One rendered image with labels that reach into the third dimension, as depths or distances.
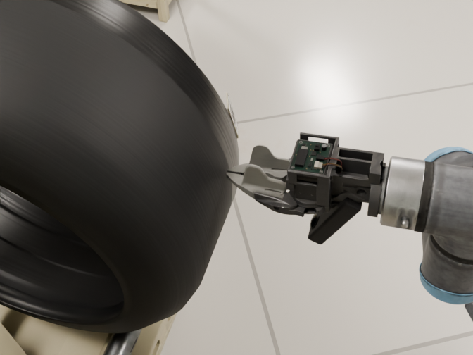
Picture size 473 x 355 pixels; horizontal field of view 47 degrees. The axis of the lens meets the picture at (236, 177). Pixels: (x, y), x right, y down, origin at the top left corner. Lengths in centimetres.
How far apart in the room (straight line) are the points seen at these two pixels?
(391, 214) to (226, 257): 148
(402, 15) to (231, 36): 100
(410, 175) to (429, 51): 248
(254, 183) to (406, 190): 20
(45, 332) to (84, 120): 65
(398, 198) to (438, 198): 4
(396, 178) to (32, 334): 79
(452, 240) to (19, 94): 53
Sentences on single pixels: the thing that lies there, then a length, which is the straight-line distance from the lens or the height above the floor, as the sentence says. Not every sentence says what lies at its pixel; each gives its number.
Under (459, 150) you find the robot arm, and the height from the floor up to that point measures 121.
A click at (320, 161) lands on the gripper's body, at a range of 68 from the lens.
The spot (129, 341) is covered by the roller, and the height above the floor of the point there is 92.
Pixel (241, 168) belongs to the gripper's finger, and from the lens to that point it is 76.
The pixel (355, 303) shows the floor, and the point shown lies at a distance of 208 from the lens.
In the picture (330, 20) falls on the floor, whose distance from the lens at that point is 324.
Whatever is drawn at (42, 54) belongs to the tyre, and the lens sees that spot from 65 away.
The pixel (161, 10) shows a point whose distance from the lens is 317.
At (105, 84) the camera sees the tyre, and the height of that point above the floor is 142.
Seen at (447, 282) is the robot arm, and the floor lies 118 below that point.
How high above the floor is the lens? 183
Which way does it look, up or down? 51 degrees down
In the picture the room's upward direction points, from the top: straight up
